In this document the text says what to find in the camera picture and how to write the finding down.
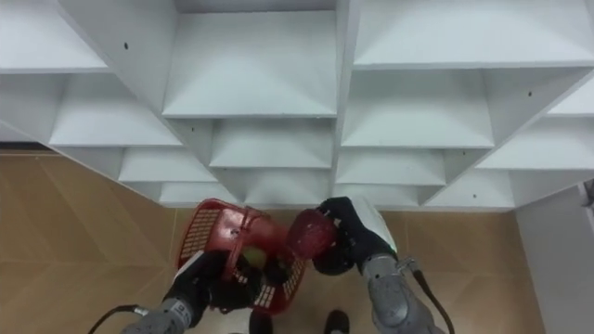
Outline white cabinet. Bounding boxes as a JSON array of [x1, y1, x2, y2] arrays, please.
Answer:
[[513, 183, 594, 334]]

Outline red fruit soft toy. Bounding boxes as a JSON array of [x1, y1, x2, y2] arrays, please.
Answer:
[[286, 208, 339, 261]]

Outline white shelf unit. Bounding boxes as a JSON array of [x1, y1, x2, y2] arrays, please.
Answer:
[[0, 0, 594, 213]]

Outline green fruit soft toy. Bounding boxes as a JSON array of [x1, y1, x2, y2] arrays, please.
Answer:
[[243, 247, 269, 271]]

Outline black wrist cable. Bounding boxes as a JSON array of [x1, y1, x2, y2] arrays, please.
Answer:
[[86, 303, 150, 334], [397, 257, 457, 334]]

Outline red plastic basket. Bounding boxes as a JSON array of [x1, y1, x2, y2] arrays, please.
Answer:
[[175, 198, 308, 317]]

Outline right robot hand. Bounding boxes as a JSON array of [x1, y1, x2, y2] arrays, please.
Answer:
[[312, 196, 399, 277]]

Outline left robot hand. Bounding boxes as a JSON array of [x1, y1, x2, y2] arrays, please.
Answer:
[[162, 249, 266, 327]]

